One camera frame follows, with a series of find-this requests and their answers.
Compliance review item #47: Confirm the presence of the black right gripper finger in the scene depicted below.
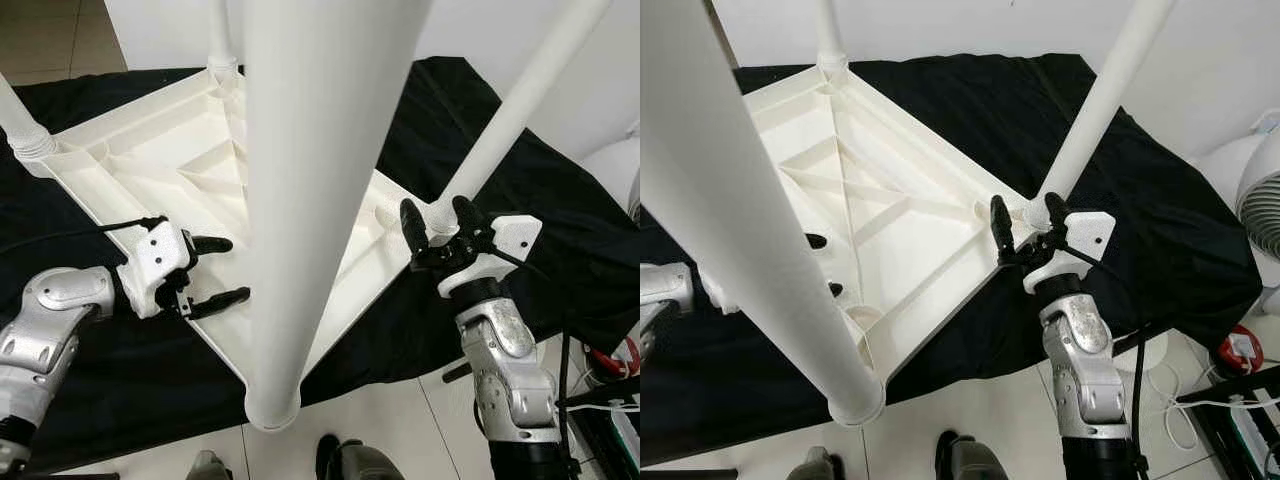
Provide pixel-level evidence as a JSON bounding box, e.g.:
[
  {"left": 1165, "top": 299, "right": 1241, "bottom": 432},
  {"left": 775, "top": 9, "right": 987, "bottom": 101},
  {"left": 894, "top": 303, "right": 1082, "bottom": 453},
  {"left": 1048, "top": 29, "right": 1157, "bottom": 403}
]
[
  {"left": 1045, "top": 192, "right": 1074, "bottom": 237},
  {"left": 452, "top": 195, "right": 492, "bottom": 242},
  {"left": 400, "top": 198, "right": 432, "bottom": 257},
  {"left": 990, "top": 195, "right": 1017, "bottom": 257}
]

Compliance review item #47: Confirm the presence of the white plastic ribbed table top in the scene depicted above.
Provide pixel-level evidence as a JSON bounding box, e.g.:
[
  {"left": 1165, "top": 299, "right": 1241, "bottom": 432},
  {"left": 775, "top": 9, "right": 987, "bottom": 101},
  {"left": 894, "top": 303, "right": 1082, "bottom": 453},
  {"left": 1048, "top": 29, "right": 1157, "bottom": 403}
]
[
  {"left": 745, "top": 62, "right": 1056, "bottom": 386},
  {"left": 20, "top": 65, "right": 461, "bottom": 401}
]

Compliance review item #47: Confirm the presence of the black table cloth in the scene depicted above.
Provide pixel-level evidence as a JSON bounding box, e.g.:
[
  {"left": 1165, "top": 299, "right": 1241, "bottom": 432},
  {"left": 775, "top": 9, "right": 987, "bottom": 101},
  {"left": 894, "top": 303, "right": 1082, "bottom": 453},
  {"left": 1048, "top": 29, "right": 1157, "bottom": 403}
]
[
  {"left": 640, "top": 52, "right": 1263, "bottom": 466},
  {"left": 0, "top": 55, "right": 626, "bottom": 471}
]

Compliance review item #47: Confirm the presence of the grey robot left foot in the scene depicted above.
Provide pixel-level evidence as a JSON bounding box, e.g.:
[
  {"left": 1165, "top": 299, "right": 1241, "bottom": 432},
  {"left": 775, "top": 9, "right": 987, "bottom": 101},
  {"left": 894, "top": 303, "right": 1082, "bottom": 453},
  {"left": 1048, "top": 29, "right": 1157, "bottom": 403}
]
[
  {"left": 790, "top": 445, "right": 846, "bottom": 480},
  {"left": 185, "top": 450, "right": 233, "bottom": 480}
]

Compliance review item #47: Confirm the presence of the red round device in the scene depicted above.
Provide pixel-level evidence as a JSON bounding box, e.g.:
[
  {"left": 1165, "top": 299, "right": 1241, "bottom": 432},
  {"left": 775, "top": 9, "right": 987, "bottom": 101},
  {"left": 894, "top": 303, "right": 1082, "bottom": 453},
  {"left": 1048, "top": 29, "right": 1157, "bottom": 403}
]
[
  {"left": 1212, "top": 322, "right": 1266, "bottom": 373},
  {"left": 588, "top": 338, "right": 641, "bottom": 379}
]

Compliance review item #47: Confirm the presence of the dark robot right foot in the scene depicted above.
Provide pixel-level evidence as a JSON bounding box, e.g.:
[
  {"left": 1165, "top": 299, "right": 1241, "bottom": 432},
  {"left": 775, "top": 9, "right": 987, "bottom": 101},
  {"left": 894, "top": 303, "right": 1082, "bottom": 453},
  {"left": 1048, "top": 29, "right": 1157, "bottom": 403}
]
[
  {"left": 935, "top": 430, "right": 1011, "bottom": 480},
  {"left": 315, "top": 433, "right": 406, "bottom": 480}
]

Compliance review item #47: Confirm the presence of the white power strip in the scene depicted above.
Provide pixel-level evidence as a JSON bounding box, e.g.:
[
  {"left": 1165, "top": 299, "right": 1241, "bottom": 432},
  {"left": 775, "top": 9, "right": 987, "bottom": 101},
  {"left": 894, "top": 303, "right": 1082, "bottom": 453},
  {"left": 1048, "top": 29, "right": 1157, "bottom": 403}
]
[
  {"left": 1215, "top": 400, "right": 1280, "bottom": 476},
  {"left": 600, "top": 408, "right": 641, "bottom": 476}
]

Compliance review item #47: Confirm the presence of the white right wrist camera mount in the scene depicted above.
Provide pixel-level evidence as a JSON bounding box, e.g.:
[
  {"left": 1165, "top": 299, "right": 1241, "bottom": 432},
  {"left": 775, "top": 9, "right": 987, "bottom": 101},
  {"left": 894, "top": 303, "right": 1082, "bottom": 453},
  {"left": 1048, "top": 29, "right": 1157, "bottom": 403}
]
[
  {"left": 438, "top": 213, "right": 544, "bottom": 299},
  {"left": 1022, "top": 210, "right": 1118, "bottom": 294}
]

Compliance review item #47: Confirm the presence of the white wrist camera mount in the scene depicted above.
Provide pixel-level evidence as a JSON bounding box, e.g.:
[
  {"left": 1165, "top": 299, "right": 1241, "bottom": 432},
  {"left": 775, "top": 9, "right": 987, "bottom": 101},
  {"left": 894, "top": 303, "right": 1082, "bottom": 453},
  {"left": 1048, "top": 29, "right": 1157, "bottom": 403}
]
[
  {"left": 438, "top": 213, "right": 544, "bottom": 299},
  {"left": 115, "top": 220, "right": 198, "bottom": 319},
  {"left": 698, "top": 270, "right": 743, "bottom": 314},
  {"left": 1022, "top": 210, "right": 1118, "bottom": 294}
]

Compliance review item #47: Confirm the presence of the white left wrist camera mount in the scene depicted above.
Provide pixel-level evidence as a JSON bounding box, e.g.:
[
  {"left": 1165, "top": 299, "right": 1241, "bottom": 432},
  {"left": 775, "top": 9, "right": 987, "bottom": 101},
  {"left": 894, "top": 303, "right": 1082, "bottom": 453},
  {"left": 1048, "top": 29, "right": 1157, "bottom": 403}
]
[
  {"left": 115, "top": 220, "right": 198, "bottom": 319},
  {"left": 698, "top": 270, "right": 743, "bottom": 314}
]

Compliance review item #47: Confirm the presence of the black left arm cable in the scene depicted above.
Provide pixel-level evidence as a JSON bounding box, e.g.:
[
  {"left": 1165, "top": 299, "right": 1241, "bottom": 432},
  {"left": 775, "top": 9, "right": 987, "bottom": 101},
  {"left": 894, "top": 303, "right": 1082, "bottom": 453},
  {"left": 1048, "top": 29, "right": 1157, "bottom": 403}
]
[{"left": 0, "top": 215, "right": 169, "bottom": 256}]

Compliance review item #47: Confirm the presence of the white floor cable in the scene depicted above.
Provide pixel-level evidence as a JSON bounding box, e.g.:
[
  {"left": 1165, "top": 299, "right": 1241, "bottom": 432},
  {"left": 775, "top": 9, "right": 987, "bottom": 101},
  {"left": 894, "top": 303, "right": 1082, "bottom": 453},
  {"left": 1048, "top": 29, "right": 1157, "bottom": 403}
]
[
  {"left": 565, "top": 395, "right": 641, "bottom": 416},
  {"left": 1150, "top": 360, "right": 1280, "bottom": 451}
]

